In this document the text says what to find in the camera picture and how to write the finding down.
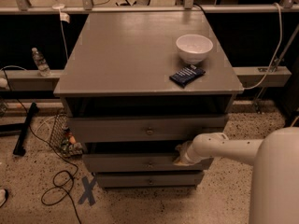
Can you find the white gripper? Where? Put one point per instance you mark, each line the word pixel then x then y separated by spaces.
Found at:
pixel 190 157

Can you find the grey drawer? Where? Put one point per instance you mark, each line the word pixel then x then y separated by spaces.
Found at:
pixel 139 162
pixel 130 129
pixel 151 179

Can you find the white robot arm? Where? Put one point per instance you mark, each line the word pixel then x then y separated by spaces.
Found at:
pixel 274 196

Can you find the grey bottom drawer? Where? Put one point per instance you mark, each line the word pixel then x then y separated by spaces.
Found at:
pixel 151 179

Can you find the grey top drawer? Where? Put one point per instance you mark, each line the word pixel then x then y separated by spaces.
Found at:
pixel 130 129

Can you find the grey wooden drawer cabinet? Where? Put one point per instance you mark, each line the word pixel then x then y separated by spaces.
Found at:
pixel 120 67

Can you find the dark blue snack packet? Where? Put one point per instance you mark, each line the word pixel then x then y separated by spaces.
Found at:
pixel 187 75

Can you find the white ceramic bowl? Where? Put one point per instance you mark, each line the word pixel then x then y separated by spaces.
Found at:
pixel 192 49

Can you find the clear plastic water bottle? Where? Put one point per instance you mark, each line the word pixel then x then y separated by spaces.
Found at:
pixel 40 62

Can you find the black bar on floor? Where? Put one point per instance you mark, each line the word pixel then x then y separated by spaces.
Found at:
pixel 19 150

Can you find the wire basket with items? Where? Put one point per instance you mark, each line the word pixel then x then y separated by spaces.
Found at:
pixel 63 140

